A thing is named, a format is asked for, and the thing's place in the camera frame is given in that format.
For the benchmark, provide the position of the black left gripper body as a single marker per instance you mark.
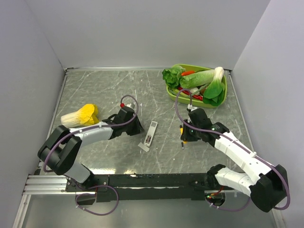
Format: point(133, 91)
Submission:
point(133, 127)

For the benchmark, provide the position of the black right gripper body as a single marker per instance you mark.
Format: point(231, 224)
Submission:
point(191, 134)

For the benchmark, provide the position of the yellow handled screwdriver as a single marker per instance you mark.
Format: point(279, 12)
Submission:
point(183, 142)

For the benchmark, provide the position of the white remote control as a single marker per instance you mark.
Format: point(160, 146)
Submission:
point(151, 131)

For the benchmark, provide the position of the white battery cover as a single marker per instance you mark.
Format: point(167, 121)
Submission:
point(143, 147)

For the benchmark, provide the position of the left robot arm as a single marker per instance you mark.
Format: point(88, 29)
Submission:
point(60, 150)

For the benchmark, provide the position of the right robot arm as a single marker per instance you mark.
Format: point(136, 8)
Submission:
point(265, 184)

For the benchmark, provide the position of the battery in remote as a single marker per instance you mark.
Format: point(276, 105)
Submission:
point(148, 139)

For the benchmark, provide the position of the red chili pepper toy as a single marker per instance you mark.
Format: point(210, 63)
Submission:
point(188, 93)

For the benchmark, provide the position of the white radish toy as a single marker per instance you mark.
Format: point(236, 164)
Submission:
point(194, 91)

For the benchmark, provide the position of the green scallion toy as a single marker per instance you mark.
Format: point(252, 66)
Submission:
point(203, 88)

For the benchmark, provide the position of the bok choy toy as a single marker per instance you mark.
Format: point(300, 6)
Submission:
point(214, 94)

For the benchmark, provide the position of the yellow napa cabbage toy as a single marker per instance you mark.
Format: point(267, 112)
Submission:
point(85, 116)

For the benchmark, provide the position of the green plastic basket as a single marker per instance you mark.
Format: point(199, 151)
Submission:
point(172, 92)

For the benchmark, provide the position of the green napa cabbage toy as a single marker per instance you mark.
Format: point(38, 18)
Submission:
point(197, 79)

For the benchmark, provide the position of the green lettuce toy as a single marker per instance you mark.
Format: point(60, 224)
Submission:
point(172, 76)

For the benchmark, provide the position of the orange carrot toy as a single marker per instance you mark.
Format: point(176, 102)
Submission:
point(186, 73)

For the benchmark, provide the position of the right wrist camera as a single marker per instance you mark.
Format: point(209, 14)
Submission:
point(191, 108)

